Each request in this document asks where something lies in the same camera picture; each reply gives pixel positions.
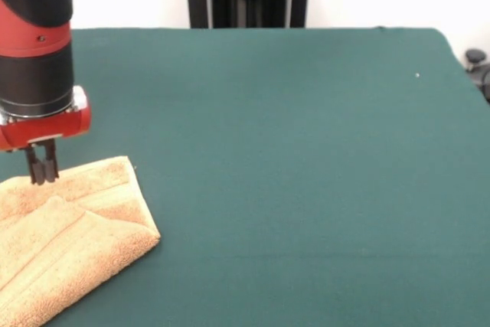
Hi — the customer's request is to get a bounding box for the tan terry towel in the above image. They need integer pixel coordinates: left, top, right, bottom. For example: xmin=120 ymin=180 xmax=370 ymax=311
xmin=0 ymin=155 xmax=161 ymax=327

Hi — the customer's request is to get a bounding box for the dark green table cloth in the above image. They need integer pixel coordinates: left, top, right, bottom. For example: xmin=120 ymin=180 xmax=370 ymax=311
xmin=0 ymin=26 xmax=490 ymax=327

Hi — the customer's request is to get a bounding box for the pedestal leg with caster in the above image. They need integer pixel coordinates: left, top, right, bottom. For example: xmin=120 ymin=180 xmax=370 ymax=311
xmin=464 ymin=47 xmax=490 ymax=105

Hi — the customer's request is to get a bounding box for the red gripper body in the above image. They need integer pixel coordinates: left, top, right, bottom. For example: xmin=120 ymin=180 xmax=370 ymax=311
xmin=0 ymin=106 xmax=93 ymax=152

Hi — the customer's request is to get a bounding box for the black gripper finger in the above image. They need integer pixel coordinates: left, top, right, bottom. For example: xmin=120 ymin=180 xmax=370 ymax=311
xmin=42 ymin=139 xmax=60 ymax=184
xmin=23 ymin=144 xmax=45 ymax=187

